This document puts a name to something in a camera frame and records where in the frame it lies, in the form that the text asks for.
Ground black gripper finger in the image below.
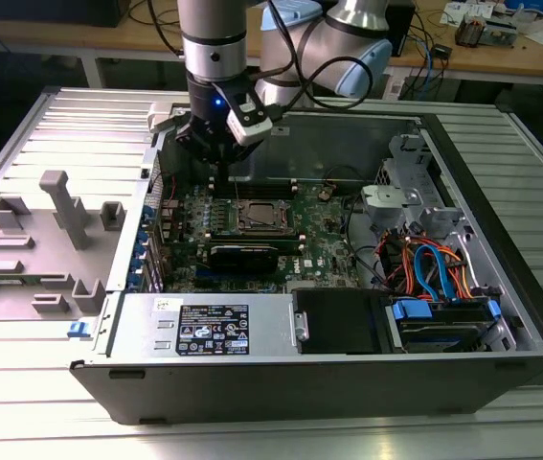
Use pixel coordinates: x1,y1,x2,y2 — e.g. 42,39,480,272
173,118,228,194
224,141,259,194

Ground black RAM slot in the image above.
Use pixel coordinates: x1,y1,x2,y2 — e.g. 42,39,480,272
209,175,299,184
209,181,299,189
209,192,299,200
209,186,299,195

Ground CPU socket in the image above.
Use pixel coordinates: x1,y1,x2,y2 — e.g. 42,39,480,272
232,195,297,237

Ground black plastic drive cover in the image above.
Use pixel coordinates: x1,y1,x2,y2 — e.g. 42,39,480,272
292,288,393,357

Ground green RAM stick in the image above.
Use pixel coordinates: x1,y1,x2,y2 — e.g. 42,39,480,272
207,230,304,254
0,277,46,288

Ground black graphics card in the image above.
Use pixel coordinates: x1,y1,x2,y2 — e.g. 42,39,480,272
207,242,281,275

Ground green motherboard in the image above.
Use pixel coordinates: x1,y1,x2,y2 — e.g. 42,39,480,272
144,175,378,294

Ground black equipment box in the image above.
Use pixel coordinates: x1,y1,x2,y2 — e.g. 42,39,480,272
0,0,131,29

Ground silver drive cage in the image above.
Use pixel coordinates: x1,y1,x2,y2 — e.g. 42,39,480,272
374,132,473,250

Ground wooden workbench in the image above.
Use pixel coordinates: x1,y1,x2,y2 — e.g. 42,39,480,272
0,0,543,90

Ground silver power supply unit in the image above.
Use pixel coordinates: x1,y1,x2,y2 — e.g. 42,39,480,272
105,291,301,358

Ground grey parts rack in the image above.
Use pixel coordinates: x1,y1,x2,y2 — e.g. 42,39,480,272
0,170,126,323

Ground black desktop box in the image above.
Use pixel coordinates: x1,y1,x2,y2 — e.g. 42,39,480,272
389,0,417,58

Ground black PC case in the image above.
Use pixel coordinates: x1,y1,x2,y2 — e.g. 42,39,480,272
68,98,543,426

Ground copper coil part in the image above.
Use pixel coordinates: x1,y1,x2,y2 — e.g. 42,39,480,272
455,13,486,48

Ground hard disk in blue carrier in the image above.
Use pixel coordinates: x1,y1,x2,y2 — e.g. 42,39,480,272
384,295,506,355

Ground grey circuit device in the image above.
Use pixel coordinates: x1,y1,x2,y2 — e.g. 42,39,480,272
484,16,524,49

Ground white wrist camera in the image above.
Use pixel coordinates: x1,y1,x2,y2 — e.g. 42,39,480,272
225,90,273,145

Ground orange red wire bundle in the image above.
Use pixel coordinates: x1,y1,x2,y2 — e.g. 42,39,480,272
375,229,420,294

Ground blue wire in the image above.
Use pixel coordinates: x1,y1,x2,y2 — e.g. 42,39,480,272
413,242,458,304

